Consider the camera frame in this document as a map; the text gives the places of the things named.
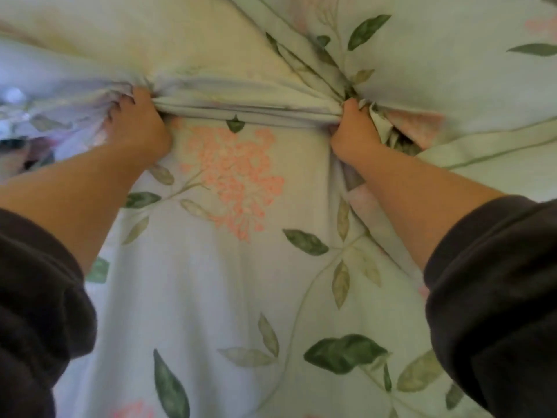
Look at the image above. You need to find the person's left forearm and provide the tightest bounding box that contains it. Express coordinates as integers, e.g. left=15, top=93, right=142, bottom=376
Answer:
left=0, top=143, right=149, bottom=275

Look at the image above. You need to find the floral leaf print bed sheet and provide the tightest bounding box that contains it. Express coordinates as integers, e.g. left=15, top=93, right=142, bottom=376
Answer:
left=0, top=0, right=557, bottom=418

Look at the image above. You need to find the dark grey left sleeve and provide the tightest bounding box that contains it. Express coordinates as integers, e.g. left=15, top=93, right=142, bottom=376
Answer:
left=0, top=207, right=99, bottom=418

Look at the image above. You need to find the person's left hand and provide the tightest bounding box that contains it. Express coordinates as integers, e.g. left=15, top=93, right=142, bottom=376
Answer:
left=104, top=87, right=173, bottom=168

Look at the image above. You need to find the dark grey sleeve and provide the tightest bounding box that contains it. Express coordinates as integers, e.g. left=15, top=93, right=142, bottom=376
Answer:
left=422, top=194, right=557, bottom=418
left=0, top=207, right=99, bottom=418

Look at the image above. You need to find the person's right forearm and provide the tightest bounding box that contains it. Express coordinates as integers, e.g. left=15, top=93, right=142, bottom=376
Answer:
left=352, top=143, right=508, bottom=271

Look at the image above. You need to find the person's right hand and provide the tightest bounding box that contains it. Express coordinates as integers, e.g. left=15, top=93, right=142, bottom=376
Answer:
left=329, top=98, right=386, bottom=166

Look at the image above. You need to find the dark grey right sleeve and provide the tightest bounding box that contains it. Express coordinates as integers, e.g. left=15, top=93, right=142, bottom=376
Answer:
left=422, top=194, right=557, bottom=418

